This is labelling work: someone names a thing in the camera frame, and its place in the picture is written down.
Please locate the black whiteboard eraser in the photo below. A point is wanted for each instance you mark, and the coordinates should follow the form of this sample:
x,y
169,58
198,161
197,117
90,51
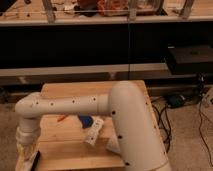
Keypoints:
x,y
35,161

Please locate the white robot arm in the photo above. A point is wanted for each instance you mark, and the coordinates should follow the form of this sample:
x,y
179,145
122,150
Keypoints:
x,y
141,145

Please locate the white plastic bottle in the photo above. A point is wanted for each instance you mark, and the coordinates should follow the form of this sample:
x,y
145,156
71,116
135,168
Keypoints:
x,y
93,132

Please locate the blue cloth piece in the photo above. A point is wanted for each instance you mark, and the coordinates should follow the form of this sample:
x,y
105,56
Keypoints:
x,y
86,121

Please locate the orange carrot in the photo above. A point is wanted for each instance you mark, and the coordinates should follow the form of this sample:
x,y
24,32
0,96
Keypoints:
x,y
61,117

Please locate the white paper cup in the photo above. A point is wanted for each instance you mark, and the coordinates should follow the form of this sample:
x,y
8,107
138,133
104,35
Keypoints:
x,y
113,145

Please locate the black box on right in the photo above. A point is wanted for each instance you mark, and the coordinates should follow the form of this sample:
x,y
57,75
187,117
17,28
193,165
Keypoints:
x,y
190,59

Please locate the wooden shelf with clutter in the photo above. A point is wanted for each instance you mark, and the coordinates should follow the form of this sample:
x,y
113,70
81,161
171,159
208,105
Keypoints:
x,y
88,12

